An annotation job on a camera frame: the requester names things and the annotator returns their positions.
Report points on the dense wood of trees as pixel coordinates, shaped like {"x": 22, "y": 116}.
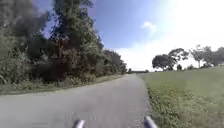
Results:
{"x": 56, "y": 50}

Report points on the grass slope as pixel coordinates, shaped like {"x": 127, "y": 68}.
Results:
{"x": 190, "y": 96}

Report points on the row of trees on hill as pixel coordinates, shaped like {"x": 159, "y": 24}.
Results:
{"x": 173, "y": 60}

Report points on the grey asphalt path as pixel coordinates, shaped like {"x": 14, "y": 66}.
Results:
{"x": 110, "y": 96}

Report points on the robot's own part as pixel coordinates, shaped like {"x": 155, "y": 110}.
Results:
{"x": 149, "y": 122}
{"x": 79, "y": 124}

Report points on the grass verge strip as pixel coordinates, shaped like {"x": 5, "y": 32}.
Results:
{"x": 40, "y": 86}

